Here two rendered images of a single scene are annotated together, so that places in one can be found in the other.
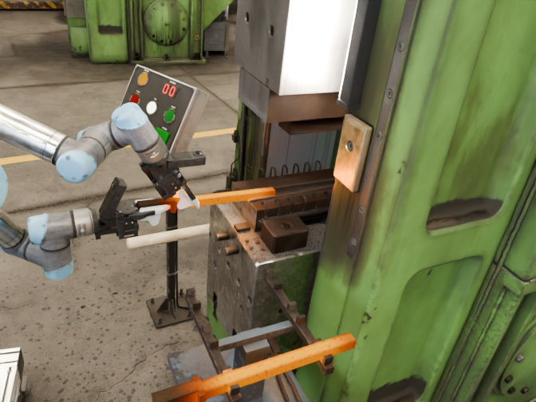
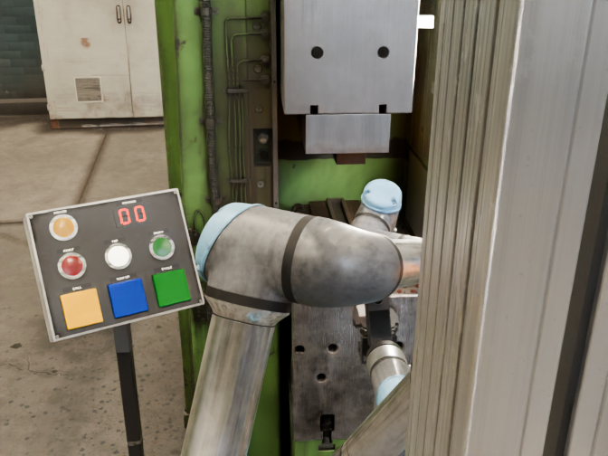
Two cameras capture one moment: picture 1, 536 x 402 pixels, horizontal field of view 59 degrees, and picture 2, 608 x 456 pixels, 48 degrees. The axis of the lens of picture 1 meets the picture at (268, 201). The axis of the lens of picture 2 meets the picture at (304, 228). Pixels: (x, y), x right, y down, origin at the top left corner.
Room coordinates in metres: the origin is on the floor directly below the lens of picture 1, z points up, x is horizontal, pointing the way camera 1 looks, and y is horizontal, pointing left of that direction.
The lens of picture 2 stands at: (0.71, 1.53, 1.74)
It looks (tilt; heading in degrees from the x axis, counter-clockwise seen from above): 23 degrees down; 295
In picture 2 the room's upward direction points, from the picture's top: straight up
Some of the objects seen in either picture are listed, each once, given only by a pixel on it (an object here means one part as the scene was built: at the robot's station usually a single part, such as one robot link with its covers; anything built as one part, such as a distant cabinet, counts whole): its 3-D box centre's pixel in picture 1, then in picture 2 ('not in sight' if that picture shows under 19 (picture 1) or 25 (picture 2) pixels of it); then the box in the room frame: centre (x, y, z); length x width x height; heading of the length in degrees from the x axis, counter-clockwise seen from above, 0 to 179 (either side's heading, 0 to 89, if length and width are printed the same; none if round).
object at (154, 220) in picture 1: (155, 216); not in sight; (1.10, 0.31, 0.99); 0.09 x 0.03 x 0.06; 117
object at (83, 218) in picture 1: (84, 222); (388, 365); (1.02, 0.48, 1.00); 0.08 x 0.05 x 0.08; 29
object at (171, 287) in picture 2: (159, 139); (171, 288); (1.56, 0.42, 1.01); 0.07 x 0.05 x 0.07; 54
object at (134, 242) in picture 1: (182, 234); not in sight; (1.53, 0.32, 0.62); 0.44 x 0.05 x 0.05; 119
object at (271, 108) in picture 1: (317, 90); (337, 112); (1.38, -0.11, 1.32); 0.42 x 0.20 x 0.10; 119
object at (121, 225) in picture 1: (115, 219); (379, 346); (1.06, 0.41, 0.99); 0.12 x 0.08 x 0.09; 119
